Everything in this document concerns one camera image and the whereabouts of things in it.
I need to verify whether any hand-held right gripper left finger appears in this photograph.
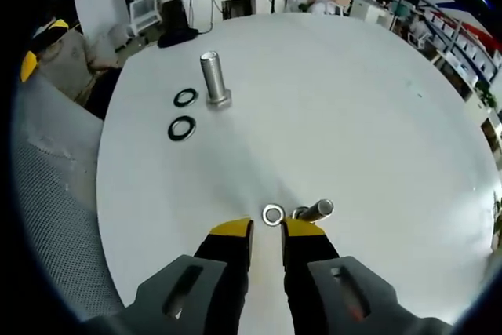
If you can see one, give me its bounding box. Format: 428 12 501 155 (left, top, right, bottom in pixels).
88 216 255 335

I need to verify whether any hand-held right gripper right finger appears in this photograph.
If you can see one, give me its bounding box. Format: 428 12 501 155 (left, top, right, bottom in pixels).
280 217 456 335

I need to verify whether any thin silver threaded stud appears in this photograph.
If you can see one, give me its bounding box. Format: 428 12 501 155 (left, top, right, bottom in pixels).
292 198 335 224

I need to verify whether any small silver washer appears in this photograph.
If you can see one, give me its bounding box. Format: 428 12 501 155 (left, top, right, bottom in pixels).
261 203 286 228

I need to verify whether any black rubber washer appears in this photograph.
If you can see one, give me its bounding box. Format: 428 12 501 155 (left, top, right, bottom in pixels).
167 115 197 142
173 87 199 108

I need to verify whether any thick silver threaded stud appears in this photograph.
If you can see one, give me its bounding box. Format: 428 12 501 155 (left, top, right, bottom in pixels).
199 50 233 109

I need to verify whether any white slatted appliance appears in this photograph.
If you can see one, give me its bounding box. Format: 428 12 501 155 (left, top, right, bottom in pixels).
129 0 162 34

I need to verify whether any grey mesh office chair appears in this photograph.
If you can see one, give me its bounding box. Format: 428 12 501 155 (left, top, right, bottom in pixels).
11 71 126 324

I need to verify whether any grey metal box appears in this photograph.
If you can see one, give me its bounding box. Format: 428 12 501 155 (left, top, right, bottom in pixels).
221 0 258 20

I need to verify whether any small green plant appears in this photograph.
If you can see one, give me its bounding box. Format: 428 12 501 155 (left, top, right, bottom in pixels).
476 79 497 111

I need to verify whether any white low cabinet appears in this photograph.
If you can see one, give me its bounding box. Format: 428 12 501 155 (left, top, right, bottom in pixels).
351 0 393 29

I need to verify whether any shelf unit with white boxes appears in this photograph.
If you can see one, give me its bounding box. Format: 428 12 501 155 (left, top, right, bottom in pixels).
407 0 502 79

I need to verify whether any tangle of black cables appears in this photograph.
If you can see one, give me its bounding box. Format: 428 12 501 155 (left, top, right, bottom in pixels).
187 0 223 35

